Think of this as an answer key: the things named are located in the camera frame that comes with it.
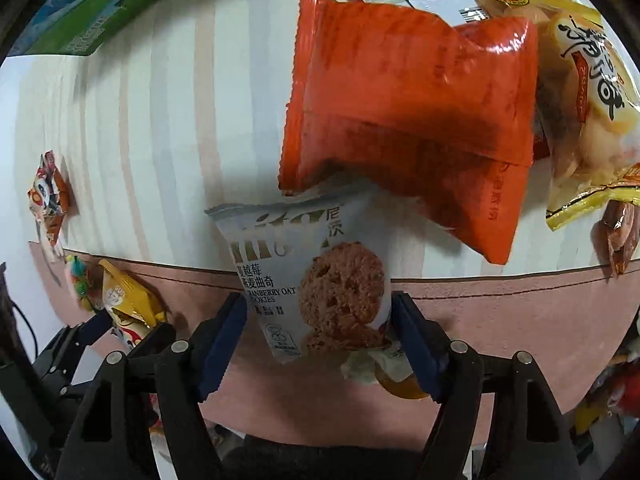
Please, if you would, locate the pile of colourful items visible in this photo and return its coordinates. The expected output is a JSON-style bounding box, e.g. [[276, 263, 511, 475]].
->
[[574, 310, 640, 441]]

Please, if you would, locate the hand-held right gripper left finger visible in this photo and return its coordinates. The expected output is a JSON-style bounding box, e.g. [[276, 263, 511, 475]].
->
[[54, 292, 249, 480]]

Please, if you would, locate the dark grey clothing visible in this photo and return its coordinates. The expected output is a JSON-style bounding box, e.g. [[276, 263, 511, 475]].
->
[[217, 430, 432, 480]]

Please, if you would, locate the black cable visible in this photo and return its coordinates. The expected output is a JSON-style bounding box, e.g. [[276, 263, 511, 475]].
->
[[6, 299, 41, 363]]

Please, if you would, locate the white yellow snack packet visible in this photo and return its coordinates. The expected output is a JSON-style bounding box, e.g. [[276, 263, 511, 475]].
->
[[341, 342, 432, 402]]

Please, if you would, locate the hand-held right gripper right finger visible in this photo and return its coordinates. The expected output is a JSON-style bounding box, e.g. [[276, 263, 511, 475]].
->
[[391, 292, 584, 480]]

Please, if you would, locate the striped cream cloth pink border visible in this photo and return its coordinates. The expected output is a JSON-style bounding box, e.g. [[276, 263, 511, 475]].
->
[[0, 0, 640, 448]]

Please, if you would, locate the yellow rice cracker packet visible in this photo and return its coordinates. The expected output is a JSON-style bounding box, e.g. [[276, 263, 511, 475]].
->
[[536, 9, 640, 232]]

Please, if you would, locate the white oat cookie packet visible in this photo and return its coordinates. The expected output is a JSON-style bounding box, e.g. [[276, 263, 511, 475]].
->
[[204, 194, 394, 366]]

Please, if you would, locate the blue green cardboard box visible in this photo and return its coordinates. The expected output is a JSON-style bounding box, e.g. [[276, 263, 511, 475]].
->
[[9, 0, 203, 57]]

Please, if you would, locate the sausage snack packet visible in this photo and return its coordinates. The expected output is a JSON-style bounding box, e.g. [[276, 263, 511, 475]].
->
[[594, 199, 640, 277]]

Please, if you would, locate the large orange snack packet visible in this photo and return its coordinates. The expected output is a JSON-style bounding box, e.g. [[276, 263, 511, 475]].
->
[[277, 0, 540, 267]]

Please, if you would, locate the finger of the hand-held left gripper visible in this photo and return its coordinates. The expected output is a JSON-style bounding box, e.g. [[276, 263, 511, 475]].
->
[[34, 309, 116, 392], [127, 322, 177, 362]]

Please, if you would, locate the colourful candy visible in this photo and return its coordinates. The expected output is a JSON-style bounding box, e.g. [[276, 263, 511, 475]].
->
[[64, 254, 105, 312]]

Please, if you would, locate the small yellow snack packet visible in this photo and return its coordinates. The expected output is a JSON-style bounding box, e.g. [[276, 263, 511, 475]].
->
[[98, 259, 169, 352]]

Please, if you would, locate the small colourful snack packet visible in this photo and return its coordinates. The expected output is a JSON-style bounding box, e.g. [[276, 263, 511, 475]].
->
[[27, 150, 77, 262]]

